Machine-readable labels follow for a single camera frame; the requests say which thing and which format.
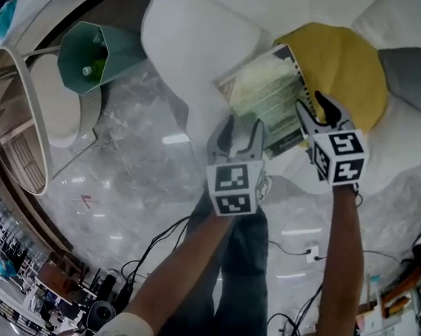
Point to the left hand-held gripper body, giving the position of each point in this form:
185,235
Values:
234,187

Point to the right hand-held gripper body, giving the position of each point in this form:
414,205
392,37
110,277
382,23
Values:
340,158

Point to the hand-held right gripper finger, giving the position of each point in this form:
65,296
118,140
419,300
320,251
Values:
307,122
338,117

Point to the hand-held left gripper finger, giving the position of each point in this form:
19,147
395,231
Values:
221,139
257,145

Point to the green spiral-bound book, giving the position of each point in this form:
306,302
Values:
269,92

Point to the white lounge chair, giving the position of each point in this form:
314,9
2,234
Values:
191,36

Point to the person's left forearm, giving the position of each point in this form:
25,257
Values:
182,269

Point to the person's right forearm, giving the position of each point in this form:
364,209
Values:
344,263

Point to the round wooden side table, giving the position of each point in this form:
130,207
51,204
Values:
6,113

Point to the person's right white shoe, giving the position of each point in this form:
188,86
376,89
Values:
265,183

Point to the round yellow cushion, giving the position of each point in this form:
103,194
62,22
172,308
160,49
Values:
347,65

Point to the grey pillow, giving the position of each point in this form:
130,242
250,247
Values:
414,77

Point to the teal waste bin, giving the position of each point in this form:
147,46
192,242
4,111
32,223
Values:
118,49

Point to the wooden chair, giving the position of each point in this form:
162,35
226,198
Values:
398,290

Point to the green bottle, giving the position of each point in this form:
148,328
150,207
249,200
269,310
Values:
91,70

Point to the person's beige shirt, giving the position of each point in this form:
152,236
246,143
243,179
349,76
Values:
123,328

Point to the round black speaker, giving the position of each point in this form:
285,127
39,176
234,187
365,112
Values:
103,316

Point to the white windowsill ledge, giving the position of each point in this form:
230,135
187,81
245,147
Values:
44,19

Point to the teal bowl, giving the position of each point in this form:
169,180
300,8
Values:
3,16

